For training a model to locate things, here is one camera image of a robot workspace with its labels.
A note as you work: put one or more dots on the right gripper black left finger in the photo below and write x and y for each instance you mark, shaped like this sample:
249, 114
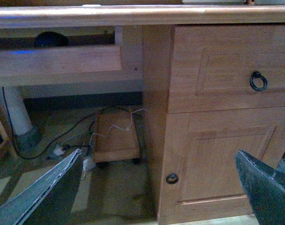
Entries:
49, 200

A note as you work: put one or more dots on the small wooden rolling stand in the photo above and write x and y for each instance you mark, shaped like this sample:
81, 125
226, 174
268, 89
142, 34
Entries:
115, 138

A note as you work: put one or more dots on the white power adapter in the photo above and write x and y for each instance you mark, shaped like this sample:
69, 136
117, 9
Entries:
88, 165

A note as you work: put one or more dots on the wooden upper drawer front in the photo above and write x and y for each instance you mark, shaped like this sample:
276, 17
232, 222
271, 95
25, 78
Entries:
211, 66

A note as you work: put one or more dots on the black ring drawer pull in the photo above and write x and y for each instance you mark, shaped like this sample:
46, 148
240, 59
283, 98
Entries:
258, 82

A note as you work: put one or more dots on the white pipe with grey base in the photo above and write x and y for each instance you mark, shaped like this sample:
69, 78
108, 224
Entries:
27, 134

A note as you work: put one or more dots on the wooden cabinet door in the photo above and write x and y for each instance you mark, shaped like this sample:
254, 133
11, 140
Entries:
200, 148

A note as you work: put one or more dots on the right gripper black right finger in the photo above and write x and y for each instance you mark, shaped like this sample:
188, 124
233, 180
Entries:
264, 187

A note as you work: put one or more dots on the wooden pull-out keyboard tray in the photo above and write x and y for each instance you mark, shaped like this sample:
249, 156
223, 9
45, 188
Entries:
90, 50

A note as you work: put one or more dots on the dark grey computer mouse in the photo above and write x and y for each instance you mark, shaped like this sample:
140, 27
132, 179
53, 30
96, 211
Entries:
51, 39

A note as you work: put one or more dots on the black ring door pull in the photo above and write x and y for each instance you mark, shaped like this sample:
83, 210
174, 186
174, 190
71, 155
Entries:
172, 179

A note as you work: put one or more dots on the white wall plug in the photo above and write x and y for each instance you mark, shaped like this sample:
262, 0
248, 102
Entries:
56, 152

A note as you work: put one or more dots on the wooden desk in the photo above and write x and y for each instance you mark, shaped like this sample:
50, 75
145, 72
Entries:
158, 23

